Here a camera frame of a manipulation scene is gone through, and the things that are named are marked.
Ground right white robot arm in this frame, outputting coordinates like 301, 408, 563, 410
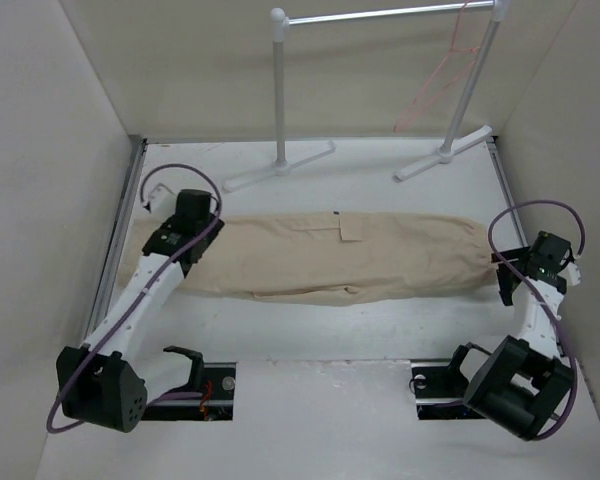
443, 231, 581, 441

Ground white clothes rack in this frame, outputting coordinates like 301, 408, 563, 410
223, 0, 510, 192

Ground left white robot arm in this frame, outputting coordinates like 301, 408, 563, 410
51, 189, 224, 433

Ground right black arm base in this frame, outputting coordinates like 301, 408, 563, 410
409, 365, 481, 421

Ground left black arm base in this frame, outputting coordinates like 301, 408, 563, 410
142, 363, 237, 422

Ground pink wire hanger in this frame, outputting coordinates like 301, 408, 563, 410
393, 1, 482, 133

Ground beige trousers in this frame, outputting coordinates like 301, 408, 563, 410
122, 210, 497, 309

